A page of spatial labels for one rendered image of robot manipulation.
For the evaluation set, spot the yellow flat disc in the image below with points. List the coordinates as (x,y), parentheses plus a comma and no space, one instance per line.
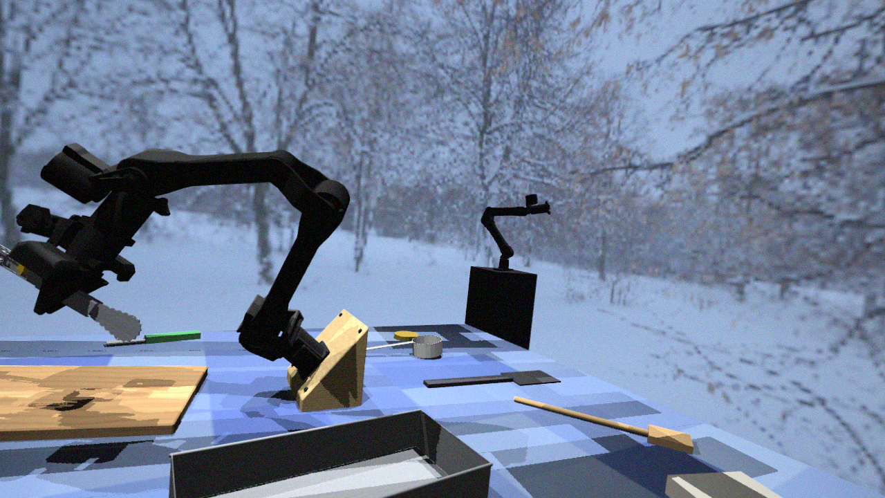
(406,336)

